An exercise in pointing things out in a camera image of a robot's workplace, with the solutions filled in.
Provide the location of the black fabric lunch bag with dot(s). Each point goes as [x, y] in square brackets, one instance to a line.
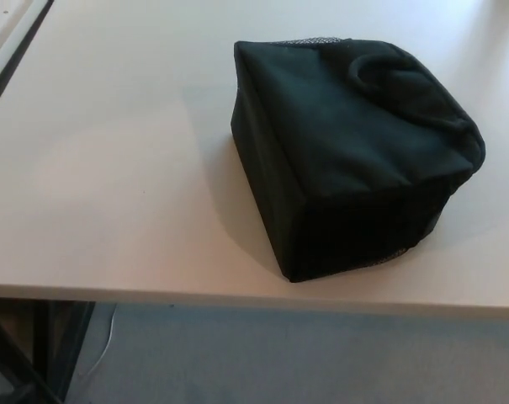
[342, 168]

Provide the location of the white desk with rounded edge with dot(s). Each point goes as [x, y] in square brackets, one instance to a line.
[1, 33]

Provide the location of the black table leg frame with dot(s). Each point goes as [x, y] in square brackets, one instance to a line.
[65, 349]

